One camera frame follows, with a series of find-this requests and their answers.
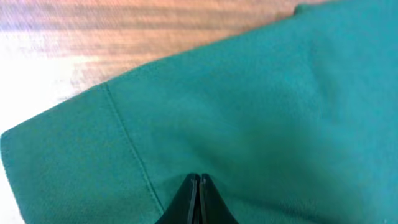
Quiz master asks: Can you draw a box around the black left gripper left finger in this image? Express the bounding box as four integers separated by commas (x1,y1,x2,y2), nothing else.
155,174,200,224

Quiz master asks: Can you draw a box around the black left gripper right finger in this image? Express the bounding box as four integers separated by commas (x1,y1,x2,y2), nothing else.
199,174,238,224

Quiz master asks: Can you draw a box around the green cloth garment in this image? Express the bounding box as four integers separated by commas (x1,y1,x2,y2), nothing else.
1,1,397,223

